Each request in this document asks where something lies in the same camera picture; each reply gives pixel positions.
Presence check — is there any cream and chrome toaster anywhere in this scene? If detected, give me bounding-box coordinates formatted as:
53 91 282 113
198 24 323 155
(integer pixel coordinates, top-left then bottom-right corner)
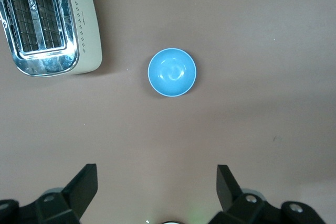
0 0 103 78

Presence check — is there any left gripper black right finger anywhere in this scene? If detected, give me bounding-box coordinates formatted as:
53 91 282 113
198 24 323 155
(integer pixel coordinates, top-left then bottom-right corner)
209 164 328 224

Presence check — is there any blue bowl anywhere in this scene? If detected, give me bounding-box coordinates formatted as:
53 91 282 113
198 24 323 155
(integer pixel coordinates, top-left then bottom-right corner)
147 47 197 98

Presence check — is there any brown table mat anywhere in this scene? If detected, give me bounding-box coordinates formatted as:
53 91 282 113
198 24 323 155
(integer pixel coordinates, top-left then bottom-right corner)
0 0 336 224

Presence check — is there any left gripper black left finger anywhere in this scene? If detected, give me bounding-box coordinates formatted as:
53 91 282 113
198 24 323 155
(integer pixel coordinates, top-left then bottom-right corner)
0 163 98 224

